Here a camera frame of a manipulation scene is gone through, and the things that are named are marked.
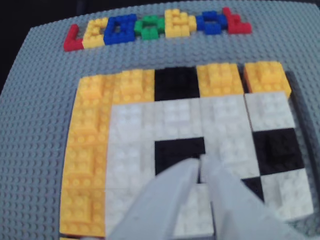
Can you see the red Lego brick letter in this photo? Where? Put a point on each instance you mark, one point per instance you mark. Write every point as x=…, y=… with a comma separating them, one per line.
x=240, y=28
x=71, y=45

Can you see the yellow Lego brick letter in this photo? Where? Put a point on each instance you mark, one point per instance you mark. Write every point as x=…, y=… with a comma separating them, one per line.
x=170, y=27
x=93, y=41

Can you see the blue Lego brick letter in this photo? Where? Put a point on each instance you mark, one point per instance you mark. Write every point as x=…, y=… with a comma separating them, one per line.
x=110, y=37
x=201, y=25

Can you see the black Lego cube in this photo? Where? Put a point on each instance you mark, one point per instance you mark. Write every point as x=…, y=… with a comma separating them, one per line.
x=253, y=186
x=277, y=150
x=175, y=150
x=176, y=83

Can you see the green Lego brick letter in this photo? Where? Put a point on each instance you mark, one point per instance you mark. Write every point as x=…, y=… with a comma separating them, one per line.
x=146, y=35

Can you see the gray studded Lego baseplate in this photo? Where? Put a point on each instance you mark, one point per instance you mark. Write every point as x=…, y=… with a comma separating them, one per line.
x=37, y=125

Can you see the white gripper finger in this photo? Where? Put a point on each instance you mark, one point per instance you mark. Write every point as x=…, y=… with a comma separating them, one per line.
x=155, y=212
x=240, y=220

